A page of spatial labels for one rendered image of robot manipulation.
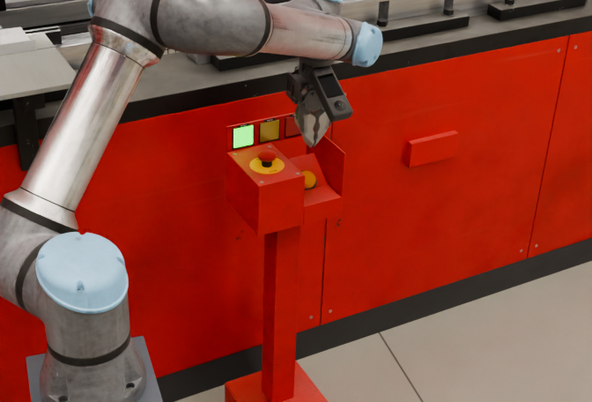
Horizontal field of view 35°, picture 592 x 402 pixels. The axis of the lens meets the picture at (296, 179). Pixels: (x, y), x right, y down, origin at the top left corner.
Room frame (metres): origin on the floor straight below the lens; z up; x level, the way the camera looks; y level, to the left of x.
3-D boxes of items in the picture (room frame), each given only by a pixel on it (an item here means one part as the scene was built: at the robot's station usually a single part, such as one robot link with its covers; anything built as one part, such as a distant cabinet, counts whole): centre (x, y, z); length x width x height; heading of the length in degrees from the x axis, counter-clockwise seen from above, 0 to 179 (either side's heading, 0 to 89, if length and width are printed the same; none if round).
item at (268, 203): (1.72, 0.03, 0.75); 0.20 x 0.16 x 0.18; 119
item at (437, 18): (2.23, -0.28, 0.89); 0.30 x 0.05 x 0.03; 120
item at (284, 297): (1.72, 0.03, 0.39); 0.06 x 0.06 x 0.54; 29
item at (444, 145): (2.15, -0.35, 0.59); 0.15 x 0.02 x 0.07; 120
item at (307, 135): (1.73, -0.01, 0.85); 0.06 x 0.03 x 0.09; 29
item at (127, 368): (1.03, 0.28, 0.82); 0.15 x 0.15 x 0.10
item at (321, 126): (1.75, -0.04, 0.85); 0.06 x 0.03 x 0.09; 29
